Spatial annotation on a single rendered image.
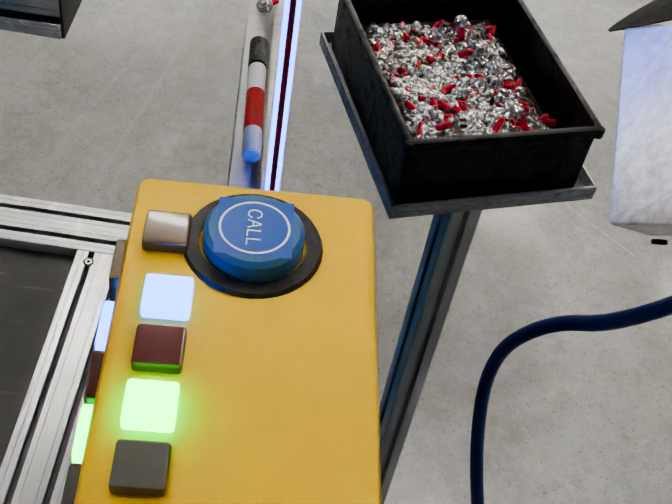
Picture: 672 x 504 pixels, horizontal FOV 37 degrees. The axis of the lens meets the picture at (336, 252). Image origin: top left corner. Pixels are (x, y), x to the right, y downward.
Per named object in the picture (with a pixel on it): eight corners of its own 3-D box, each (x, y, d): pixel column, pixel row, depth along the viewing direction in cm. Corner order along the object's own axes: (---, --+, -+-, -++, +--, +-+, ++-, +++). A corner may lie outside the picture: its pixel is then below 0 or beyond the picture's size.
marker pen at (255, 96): (262, 149, 73) (268, 35, 83) (241, 147, 73) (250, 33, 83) (260, 164, 74) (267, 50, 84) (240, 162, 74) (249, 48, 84)
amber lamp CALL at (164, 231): (187, 255, 39) (187, 245, 39) (141, 251, 39) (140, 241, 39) (192, 222, 40) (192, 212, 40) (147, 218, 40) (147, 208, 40)
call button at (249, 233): (300, 296, 39) (304, 267, 38) (197, 287, 39) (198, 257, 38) (303, 222, 42) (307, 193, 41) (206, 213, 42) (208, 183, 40)
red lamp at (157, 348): (181, 376, 35) (182, 366, 35) (130, 372, 35) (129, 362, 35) (187, 335, 37) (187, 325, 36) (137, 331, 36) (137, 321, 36)
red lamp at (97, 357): (102, 443, 38) (99, 398, 36) (86, 442, 38) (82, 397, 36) (111, 395, 40) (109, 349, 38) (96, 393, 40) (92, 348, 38)
